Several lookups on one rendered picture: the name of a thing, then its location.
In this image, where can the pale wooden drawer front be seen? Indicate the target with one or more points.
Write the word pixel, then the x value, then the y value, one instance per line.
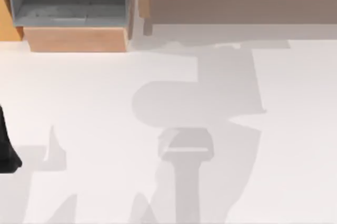
pixel 75 39

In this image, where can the grey pierced drawer inside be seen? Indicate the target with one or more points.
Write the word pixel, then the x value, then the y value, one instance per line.
pixel 71 3

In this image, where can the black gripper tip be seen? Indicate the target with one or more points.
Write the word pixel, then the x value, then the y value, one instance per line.
pixel 7 153

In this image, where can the wooden cupboard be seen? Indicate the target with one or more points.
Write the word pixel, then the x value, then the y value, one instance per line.
pixel 6 11

